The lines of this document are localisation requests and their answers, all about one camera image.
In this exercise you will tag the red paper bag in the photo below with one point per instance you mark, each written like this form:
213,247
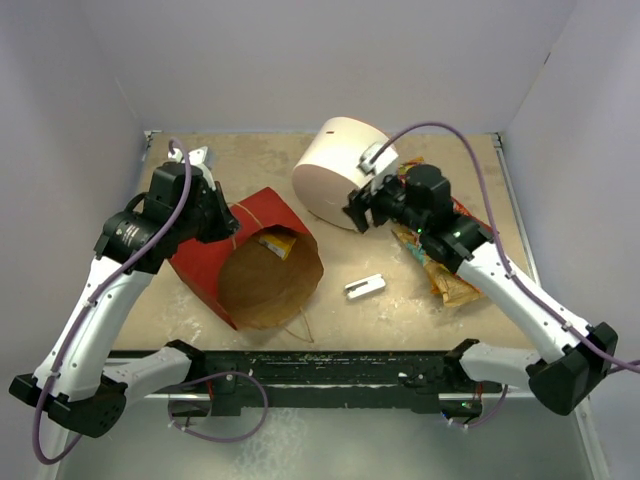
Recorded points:
244,283

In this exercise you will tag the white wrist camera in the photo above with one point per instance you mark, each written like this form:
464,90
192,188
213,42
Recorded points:
201,158
377,167

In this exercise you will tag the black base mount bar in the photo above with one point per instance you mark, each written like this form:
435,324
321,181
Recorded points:
423,382

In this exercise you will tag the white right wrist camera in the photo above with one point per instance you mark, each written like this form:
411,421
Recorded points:
377,167

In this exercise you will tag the tan snack bag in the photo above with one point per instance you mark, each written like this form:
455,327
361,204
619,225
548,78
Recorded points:
454,291

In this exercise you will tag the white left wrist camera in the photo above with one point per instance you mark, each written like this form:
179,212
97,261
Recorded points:
201,158

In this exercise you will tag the white cylindrical bin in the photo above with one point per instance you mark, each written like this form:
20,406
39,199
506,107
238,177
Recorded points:
329,168

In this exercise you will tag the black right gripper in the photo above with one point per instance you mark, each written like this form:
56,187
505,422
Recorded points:
357,206

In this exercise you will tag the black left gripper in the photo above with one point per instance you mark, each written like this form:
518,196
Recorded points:
227,222

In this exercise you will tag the teal white snack packet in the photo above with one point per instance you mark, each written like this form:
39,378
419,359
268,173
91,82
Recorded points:
412,245

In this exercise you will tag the skittles candy packet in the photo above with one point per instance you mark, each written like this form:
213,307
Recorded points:
406,166

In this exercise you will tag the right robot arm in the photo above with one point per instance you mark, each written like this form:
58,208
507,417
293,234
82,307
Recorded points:
570,356

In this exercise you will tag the small white stapler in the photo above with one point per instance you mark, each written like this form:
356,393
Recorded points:
364,287

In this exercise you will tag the yellow small snack packet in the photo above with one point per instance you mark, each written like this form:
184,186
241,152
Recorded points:
278,241

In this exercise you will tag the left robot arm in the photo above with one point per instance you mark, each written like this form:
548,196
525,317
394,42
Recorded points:
73,385

